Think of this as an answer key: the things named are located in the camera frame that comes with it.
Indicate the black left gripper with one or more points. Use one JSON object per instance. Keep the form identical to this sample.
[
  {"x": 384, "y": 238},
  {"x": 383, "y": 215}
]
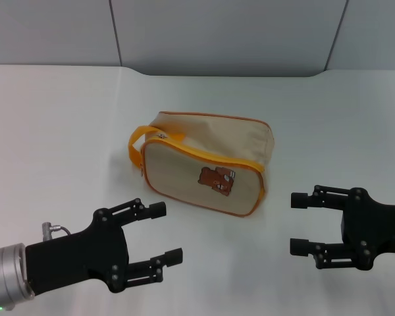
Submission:
[{"x": 82, "y": 256}]

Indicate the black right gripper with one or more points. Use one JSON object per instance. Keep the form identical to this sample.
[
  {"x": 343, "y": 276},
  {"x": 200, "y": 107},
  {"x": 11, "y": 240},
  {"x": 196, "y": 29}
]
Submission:
[{"x": 375, "y": 227}]

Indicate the beige zippered bag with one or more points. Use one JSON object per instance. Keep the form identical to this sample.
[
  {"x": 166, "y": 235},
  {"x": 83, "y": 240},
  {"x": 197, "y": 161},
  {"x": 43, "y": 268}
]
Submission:
[{"x": 191, "y": 171}]

